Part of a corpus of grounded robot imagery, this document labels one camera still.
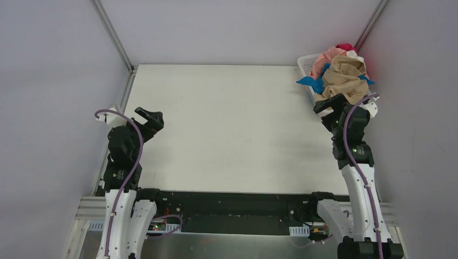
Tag beige t shirt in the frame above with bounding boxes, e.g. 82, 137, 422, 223
313, 56, 369, 104

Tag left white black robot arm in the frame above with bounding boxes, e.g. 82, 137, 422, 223
95, 107, 165, 258

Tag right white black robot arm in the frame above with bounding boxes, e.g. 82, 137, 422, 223
306, 94, 405, 258

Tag blue t shirt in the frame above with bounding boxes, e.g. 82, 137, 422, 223
297, 63, 375, 94

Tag pink t shirt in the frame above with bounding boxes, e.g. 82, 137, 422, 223
309, 46, 347, 80

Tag white t shirt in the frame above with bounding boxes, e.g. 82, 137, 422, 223
346, 50, 365, 63

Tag white plastic laundry basket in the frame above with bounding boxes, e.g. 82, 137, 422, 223
297, 52, 376, 108

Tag red t shirt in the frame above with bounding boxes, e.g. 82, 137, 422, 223
336, 43, 358, 53

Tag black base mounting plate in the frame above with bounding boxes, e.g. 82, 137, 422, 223
137, 188, 349, 236

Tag right aluminium frame post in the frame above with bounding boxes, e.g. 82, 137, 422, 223
354, 0, 390, 52

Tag aluminium frame post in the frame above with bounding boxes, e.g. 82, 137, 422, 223
354, 0, 390, 52
90, 0, 134, 73

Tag aluminium front rail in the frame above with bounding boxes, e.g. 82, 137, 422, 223
75, 196, 399, 227

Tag left white cable duct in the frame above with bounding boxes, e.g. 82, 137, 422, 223
88, 220, 181, 234

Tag white cable duct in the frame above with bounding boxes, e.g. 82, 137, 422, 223
88, 220, 181, 234
289, 224, 310, 237

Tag right white cable duct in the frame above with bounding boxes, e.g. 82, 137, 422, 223
289, 224, 310, 237

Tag left aluminium frame post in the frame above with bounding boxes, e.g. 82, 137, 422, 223
90, 0, 134, 73

